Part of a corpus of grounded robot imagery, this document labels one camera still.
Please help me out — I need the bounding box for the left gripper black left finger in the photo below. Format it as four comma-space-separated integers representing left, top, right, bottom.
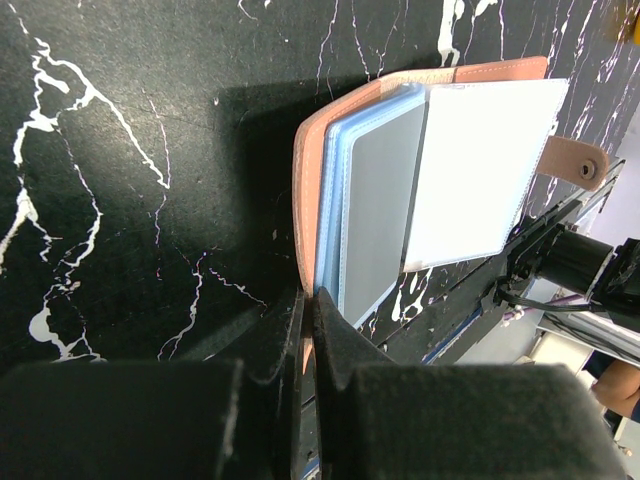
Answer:
1, 289, 305, 479

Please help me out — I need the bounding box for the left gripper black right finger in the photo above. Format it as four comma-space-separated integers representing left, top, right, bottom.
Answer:
312, 290, 625, 479

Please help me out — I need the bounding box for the pink leather card holder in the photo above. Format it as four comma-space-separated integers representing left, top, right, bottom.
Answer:
292, 56, 609, 316

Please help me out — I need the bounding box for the grey credit card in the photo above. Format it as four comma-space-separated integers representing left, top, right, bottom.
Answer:
340, 99, 425, 327

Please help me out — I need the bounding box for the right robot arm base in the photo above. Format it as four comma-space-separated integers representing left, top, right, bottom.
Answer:
492, 199, 640, 361

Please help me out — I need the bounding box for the yellow and grey sharpener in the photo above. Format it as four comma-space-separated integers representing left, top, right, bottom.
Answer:
604, 0, 639, 44

